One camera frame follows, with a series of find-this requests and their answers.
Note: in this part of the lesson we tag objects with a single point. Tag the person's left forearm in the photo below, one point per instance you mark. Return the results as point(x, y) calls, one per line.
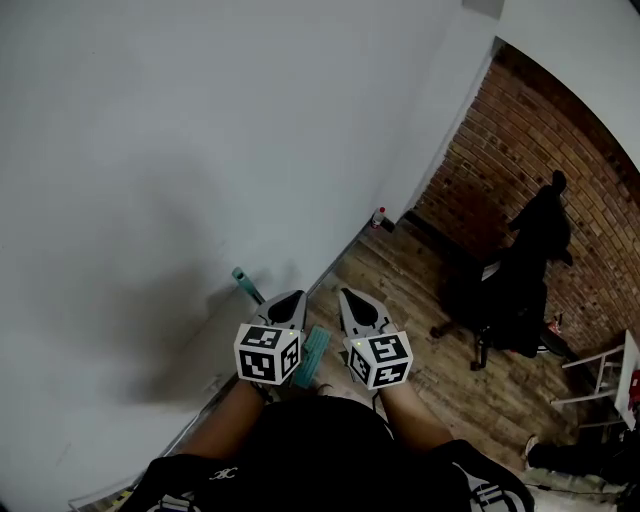
point(227, 420)

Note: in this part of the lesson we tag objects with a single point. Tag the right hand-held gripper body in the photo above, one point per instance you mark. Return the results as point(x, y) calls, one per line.
point(380, 360)

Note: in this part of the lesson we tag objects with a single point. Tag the small red and white object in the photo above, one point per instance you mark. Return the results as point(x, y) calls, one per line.
point(556, 324)

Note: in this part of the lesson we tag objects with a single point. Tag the teal mop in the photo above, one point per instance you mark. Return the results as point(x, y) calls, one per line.
point(312, 352)

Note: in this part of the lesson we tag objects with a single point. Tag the white table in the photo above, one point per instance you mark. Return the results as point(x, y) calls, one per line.
point(627, 380)

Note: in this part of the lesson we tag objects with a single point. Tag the black jacket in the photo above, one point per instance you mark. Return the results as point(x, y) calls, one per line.
point(542, 220)

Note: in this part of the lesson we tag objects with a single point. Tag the person's black clothing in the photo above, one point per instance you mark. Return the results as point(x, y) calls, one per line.
point(320, 450)

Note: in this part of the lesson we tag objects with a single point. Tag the black office chair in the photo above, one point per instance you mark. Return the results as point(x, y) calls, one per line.
point(510, 305)

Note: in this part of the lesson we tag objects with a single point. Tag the person's right forearm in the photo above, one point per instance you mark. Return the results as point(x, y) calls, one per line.
point(410, 415)

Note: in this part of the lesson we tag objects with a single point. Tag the red-capped clear bottle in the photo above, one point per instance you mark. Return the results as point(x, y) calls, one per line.
point(379, 218)

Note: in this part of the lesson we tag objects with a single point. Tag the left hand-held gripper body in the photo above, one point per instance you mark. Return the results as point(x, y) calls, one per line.
point(270, 357)

